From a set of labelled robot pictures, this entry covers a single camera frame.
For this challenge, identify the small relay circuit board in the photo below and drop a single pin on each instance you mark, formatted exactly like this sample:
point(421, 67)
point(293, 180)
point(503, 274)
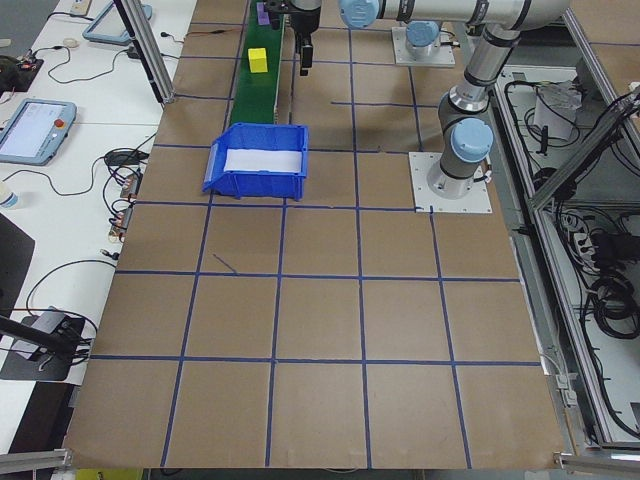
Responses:
point(121, 224)
point(131, 186)

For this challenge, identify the aluminium profile bar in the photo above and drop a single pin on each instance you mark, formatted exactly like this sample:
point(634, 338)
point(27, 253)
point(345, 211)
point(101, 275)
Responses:
point(600, 457)
point(35, 460)

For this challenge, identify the grey small box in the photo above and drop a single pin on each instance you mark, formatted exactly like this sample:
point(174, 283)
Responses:
point(50, 320)

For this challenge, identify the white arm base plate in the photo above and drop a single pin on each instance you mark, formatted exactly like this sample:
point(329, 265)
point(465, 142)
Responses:
point(420, 200)
point(400, 55)

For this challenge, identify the light blue teach pendant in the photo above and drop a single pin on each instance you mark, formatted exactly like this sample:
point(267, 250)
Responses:
point(110, 22)

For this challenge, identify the metal V-shaped frame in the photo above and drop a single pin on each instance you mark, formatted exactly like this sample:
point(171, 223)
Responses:
point(537, 285)

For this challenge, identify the aluminium profile post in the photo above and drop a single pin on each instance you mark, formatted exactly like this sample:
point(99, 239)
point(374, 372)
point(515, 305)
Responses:
point(150, 55)

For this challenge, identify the green belt conveyor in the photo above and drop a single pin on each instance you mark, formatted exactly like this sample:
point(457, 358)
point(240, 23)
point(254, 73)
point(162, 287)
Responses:
point(255, 100)

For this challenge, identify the black electronics box red parts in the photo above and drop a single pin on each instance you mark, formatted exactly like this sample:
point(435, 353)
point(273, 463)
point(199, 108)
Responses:
point(29, 67)

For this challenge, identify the yellow foam block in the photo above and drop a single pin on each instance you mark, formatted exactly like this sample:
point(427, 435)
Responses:
point(258, 62)

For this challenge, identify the black power brick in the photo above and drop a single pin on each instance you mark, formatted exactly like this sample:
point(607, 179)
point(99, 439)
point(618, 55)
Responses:
point(612, 246)

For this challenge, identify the black flat monitor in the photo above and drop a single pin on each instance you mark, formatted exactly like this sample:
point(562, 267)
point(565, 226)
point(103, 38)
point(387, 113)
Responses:
point(12, 270)

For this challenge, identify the black plug adapter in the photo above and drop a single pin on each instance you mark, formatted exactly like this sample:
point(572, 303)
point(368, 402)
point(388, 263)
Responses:
point(135, 51)

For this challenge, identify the blue plastic storage bin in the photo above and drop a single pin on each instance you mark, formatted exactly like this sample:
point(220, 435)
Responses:
point(260, 187)

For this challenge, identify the black power adapter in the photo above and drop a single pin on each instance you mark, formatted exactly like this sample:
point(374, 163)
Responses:
point(120, 158)

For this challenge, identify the white plastic bottle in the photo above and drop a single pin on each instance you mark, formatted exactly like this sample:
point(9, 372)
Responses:
point(9, 197)

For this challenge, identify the white socket strip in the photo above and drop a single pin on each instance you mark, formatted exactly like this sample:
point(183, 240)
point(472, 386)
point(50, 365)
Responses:
point(580, 242)

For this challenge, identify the beige tape roll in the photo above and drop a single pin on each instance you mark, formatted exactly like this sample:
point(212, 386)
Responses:
point(72, 43)

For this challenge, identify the white side desk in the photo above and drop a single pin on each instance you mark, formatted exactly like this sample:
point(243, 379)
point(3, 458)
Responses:
point(100, 100)

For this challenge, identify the white foam bin liner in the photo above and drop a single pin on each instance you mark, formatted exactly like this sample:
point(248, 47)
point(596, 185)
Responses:
point(260, 160)

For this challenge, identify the purple foam block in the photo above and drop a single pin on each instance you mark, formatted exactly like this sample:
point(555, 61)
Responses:
point(262, 15)

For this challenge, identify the teach pendant with red button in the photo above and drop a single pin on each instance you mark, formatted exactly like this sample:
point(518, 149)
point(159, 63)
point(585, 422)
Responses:
point(30, 130)

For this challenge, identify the dark green cloth item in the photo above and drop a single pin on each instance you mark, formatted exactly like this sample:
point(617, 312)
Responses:
point(6, 70)

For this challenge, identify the black camera stand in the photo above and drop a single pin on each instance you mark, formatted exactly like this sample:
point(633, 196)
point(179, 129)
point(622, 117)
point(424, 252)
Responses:
point(50, 367)

